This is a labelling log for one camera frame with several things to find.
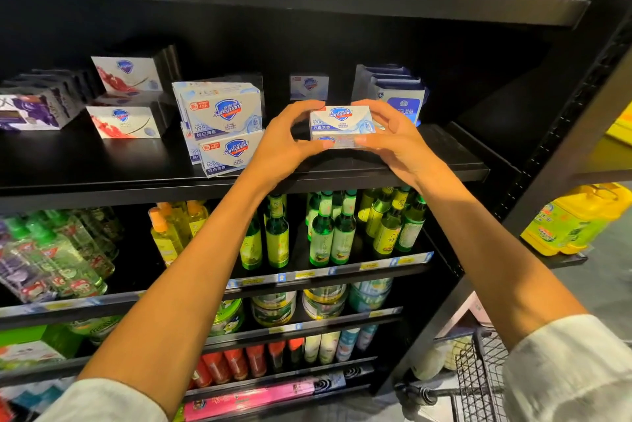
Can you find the person's left hand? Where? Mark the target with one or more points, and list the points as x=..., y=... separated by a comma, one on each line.
x=276, y=150

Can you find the person's right hand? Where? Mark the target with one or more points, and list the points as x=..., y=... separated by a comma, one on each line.
x=400, y=145

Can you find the single white blue soap box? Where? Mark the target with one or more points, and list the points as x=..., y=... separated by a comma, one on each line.
x=232, y=152
x=222, y=111
x=341, y=126

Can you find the black store shelf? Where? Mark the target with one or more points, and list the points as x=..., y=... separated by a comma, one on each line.
x=59, y=165

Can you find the person's right forearm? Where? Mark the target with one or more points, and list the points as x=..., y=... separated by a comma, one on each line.
x=504, y=259

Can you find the person's left forearm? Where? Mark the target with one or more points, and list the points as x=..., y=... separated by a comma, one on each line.
x=173, y=303

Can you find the row of white upright packs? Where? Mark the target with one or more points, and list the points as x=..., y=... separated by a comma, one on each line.
x=400, y=101

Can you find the row of white blue soap boxes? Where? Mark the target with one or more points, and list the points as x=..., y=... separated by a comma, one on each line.
x=309, y=88

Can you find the row of green yellow bottles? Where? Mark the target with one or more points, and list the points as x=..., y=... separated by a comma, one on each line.
x=321, y=234

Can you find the green lidded wipe tub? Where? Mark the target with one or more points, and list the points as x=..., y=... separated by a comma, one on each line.
x=274, y=307
x=370, y=294
x=229, y=316
x=324, y=300

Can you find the row of white red soap boxes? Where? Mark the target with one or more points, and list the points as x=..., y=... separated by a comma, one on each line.
x=123, y=121

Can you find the yellow detergent jug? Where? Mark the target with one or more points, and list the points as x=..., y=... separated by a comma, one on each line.
x=573, y=221

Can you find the row of white small bottles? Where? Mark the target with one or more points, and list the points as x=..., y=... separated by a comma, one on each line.
x=336, y=346

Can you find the cream white pouch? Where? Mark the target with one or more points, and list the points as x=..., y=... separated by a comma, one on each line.
x=432, y=361

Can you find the row of purple soap boxes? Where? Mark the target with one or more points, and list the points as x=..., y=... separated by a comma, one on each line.
x=35, y=109

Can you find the long pink packet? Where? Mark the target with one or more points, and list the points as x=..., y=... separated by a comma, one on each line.
x=257, y=399

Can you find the green white box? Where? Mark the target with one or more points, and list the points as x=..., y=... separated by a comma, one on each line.
x=35, y=353

